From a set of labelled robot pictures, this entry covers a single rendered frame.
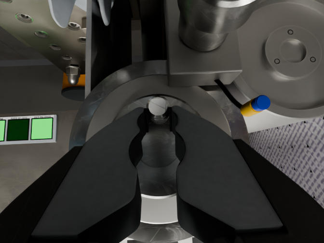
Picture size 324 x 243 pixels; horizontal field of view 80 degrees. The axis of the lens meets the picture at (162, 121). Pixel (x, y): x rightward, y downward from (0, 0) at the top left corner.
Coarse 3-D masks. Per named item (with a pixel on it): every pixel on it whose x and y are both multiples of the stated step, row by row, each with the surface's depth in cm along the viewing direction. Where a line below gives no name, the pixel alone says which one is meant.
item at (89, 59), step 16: (96, 16) 20; (112, 16) 27; (96, 32) 20; (112, 32) 26; (96, 48) 19; (112, 48) 26; (128, 48) 39; (96, 64) 19; (112, 64) 26; (128, 64) 38; (96, 80) 19
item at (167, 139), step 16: (144, 96) 14; (128, 112) 14; (192, 112) 14; (160, 128) 14; (144, 144) 14; (160, 144) 14; (144, 160) 14; (160, 160) 14; (176, 160) 14; (144, 176) 14; (160, 176) 14; (144, 192) 13; (160, 192) 13
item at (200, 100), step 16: (144, 80) 16; (160, 80) 16; (112, 96) 16; (128, 96) 16; (176, 96) 16; (192, 96) 16; (208, 96) 16; (96, 112) 15; (112, 112) 15; (208, 112) 15; (96, 128) 15; (224, 128) 15; (144, 208) 14; (160, 208) 14; (176, 208) 14
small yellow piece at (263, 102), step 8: (216, 80) 14; (224, 88) 14; (232, 96) 14; (264, 96) 11; (240, 104) 13; (248, 104) 12; (256, 104) 11; (264, 104) 11; (248, 112) 12; (256, 112) 11
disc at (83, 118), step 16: (144, 64) 17; (160, 64) 17; (112, 80) 17; (128, 80) 17; (96, 96) 16; (224, 96) 16; (80, 112) 16; (224, 112) 16; (240, 112) 16; (80, 128) 16; (240, 128) 16; (80, 144) 16; (144, 224) 15; (160, 224) 15; (176, 224) 15; (144, 240) 15; (160, 240) 15; (176, 240) 15
